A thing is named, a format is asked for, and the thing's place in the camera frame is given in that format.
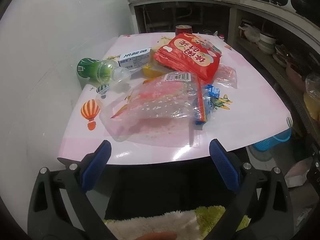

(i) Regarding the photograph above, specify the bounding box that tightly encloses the clear bag of yellow food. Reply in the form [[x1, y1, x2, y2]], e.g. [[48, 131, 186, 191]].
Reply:
[[304, 72, 320, 120]]

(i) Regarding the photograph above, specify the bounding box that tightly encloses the stack of dark plates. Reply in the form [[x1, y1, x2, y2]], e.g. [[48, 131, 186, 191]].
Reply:
[[272, 45, 298, 67]]

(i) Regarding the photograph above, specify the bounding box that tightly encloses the stack of white bowls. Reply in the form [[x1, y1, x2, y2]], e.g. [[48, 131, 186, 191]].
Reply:
[[257, 32, 277, 54]]

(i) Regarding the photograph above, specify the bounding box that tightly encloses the red snack bag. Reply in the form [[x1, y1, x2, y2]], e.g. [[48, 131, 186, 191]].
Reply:
[[152, 33, 223, 84]]

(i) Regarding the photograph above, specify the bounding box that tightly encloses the fluffy white green clothing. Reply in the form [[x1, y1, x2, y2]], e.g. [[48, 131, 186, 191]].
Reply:
[[102, 205, 250, 240]]

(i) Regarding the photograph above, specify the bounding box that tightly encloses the green plastic bottle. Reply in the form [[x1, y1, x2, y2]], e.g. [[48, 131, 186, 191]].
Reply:
[[76, 57, 132, 87]]

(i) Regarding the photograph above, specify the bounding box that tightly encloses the red drink can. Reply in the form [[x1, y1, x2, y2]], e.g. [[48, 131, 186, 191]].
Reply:
[[175, 25, 193, 37]]

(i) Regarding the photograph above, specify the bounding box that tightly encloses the small clear pink-print bag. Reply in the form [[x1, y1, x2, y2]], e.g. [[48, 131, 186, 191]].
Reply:
[[212, 64, 238, 89]]

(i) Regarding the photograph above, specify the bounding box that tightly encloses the white blue toothpaste box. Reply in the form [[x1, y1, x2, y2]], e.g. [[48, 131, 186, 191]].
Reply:
[[117, 47, 153, 68]]

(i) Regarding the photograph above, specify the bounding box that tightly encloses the blue plastic bin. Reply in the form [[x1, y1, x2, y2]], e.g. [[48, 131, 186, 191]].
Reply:
[[252, 129, 293, 153]]

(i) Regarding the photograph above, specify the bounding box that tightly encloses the pink pot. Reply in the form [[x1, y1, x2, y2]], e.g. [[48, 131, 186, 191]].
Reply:
[[285, 61, 308, 92]]

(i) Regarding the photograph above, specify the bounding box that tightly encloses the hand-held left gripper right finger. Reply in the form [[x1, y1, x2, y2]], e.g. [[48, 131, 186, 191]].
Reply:
[[209, 138, 293, 240]]

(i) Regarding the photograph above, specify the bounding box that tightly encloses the blue snack wrapper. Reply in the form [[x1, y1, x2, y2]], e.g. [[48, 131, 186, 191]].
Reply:
[[195, 84, 222, 124]]

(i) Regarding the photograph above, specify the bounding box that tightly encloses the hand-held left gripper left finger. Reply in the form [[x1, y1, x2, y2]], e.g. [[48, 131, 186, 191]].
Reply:
[[27, 139, 119, 240]]

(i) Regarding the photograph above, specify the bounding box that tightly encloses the person's left hand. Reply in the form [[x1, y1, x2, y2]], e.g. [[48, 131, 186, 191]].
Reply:
[[142, 232, 178, 240]]

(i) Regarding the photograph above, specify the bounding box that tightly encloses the white plastic bag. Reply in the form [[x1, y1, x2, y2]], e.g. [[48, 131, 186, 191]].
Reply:
[[241, 24, 260, 43]]

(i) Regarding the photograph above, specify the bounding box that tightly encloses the large clear plastic bag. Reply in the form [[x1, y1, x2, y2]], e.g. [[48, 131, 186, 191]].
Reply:
[[96, 71, 208, 143]]

